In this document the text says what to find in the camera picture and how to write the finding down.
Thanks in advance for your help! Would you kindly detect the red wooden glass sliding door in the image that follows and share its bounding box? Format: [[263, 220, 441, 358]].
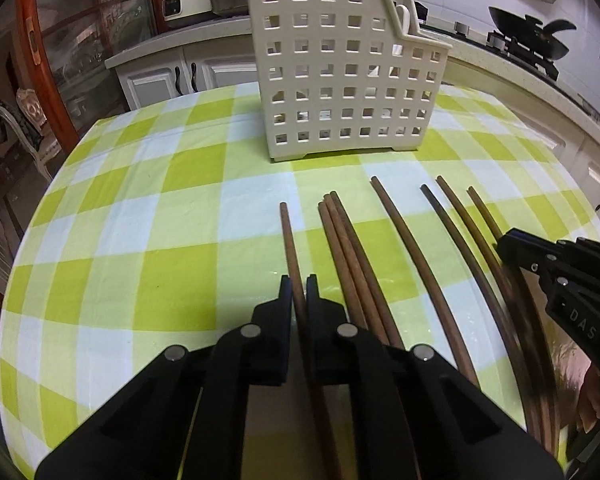
[[10, 0, 181, 161]]

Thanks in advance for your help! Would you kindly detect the person's right hand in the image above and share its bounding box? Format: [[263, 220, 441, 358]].
[[577, 360, 600, 433]]

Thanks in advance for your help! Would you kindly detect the white perforated plastic utensil basket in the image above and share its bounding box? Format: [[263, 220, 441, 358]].
[[241, 0, 453, 162]]

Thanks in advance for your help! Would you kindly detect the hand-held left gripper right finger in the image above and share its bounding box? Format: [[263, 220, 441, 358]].
[[305, 275, 564, 480]]

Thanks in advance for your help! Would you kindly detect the black gas stove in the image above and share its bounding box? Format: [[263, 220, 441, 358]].
[[420, 5, 568, 81]]

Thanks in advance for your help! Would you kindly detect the green checked tablecloth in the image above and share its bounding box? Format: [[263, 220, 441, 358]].
[[0, 82, 600, 480]]

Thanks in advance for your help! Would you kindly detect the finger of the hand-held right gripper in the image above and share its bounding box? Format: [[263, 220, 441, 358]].
[[557, 237, 600, 301], [496, 229, 600, 386]]

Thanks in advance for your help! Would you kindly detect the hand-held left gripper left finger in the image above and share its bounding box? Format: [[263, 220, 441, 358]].
[[34, 275, 293, 480]]

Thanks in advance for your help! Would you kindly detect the white carved chair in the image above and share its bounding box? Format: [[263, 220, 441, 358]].
[[0, 87, 63, 181]]

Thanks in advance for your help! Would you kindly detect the black wok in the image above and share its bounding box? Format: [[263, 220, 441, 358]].
[[489, 6, 577, 61]]

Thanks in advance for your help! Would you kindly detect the brown wooden chopstick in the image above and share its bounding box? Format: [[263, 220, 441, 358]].
[[279, 202, 343, 480]]

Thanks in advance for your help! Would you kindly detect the row of wooden chopsticks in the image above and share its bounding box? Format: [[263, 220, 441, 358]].
[[317, 176, 563, 457]]

